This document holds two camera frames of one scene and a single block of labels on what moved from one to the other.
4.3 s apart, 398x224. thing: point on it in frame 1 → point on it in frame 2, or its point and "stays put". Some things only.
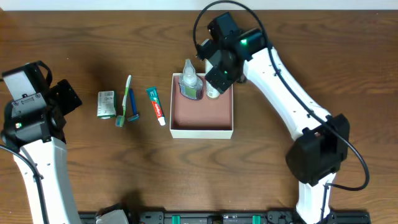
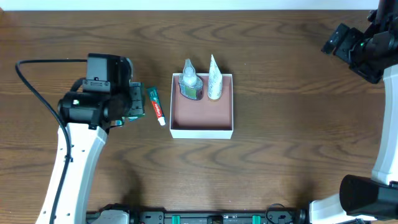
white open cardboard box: (203, 118) stays put
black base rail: (227, 216) stays put
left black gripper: (66, 98) → (137, 101)
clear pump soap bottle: (191, 85) stays put
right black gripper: (219, 81) → (343, 43)
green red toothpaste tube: (152, 94) stays put
